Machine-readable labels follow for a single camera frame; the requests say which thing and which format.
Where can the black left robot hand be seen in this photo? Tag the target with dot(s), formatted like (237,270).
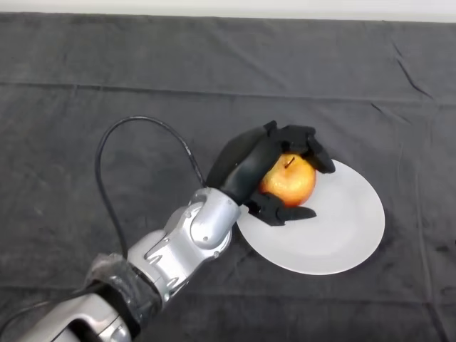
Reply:
(249,160)

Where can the red yellow apple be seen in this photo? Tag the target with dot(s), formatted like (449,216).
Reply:
(290,181)

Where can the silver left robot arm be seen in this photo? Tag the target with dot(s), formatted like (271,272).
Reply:
(185,235)

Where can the white round plate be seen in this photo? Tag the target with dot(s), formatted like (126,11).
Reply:
(338,228)

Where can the black cloth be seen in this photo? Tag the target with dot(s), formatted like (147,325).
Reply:
(107,71)

